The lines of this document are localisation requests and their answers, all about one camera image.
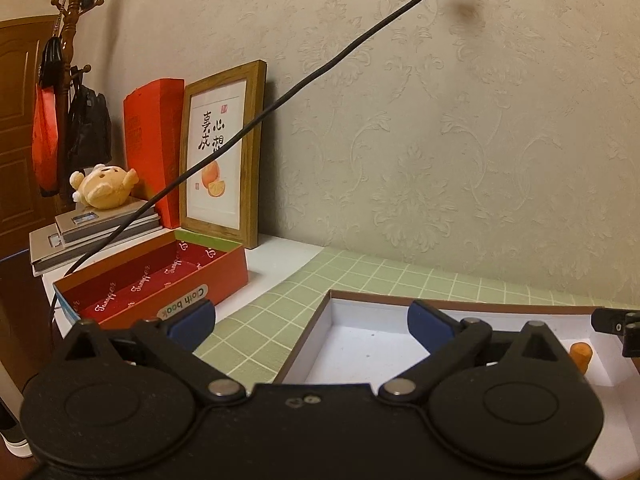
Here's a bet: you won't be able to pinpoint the orange carrot chunk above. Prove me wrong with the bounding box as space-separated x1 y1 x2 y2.
570 341 593 375

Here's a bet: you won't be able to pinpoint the red open gift box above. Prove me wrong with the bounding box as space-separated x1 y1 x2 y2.
53 230 248 328

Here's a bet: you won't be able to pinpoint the brown shallow cardboard box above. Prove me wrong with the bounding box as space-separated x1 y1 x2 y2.
277 290 639 479

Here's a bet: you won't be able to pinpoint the grey stacked books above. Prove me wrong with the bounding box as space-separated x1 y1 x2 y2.
29 197 145 276

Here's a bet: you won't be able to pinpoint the wooden framed orange picture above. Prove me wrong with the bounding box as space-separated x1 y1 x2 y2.
179 60 267 248

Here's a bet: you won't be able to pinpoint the plush bear toy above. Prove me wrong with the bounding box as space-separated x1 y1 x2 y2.
70 164 139 210

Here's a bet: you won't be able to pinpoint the black hanging bag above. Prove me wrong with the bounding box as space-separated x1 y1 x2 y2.
66 84 112 172

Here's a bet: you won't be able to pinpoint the red hanging bag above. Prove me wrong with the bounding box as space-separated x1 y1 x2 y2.
32 84 64 197

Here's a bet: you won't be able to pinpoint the wooden coat rack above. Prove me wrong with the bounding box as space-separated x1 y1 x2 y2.
51 0 104 214

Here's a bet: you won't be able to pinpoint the black power cable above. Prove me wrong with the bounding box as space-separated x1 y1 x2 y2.
46 0 464 328

